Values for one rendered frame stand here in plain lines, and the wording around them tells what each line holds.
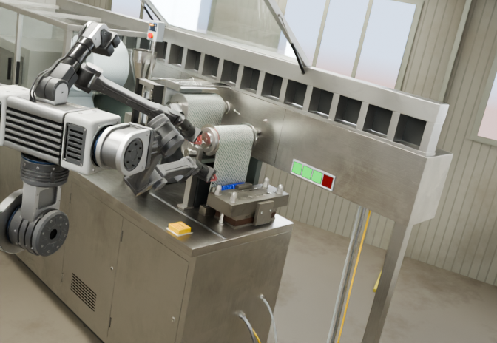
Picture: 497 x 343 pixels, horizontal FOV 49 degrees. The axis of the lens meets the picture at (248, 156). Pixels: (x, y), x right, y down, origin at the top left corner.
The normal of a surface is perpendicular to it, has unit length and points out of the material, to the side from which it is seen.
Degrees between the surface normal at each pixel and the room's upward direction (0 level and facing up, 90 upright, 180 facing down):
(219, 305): 90
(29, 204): 90
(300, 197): 90
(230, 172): 91
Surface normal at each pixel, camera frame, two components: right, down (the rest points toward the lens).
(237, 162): 0.70, 0.33
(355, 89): -0.69, 0.07
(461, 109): -0.38, 0.18
